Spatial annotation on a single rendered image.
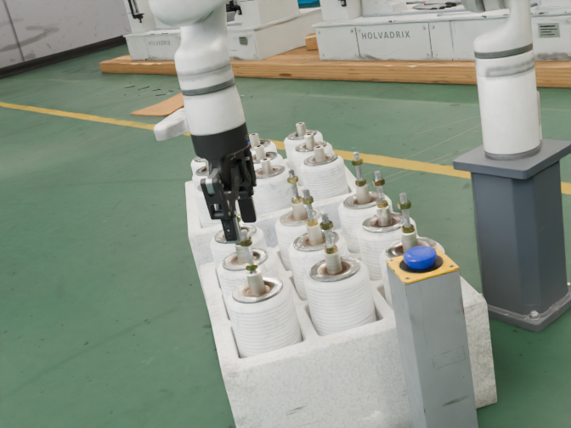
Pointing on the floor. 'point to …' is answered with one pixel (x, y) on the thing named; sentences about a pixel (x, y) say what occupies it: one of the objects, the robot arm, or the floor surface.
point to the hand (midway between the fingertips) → (240, 223)
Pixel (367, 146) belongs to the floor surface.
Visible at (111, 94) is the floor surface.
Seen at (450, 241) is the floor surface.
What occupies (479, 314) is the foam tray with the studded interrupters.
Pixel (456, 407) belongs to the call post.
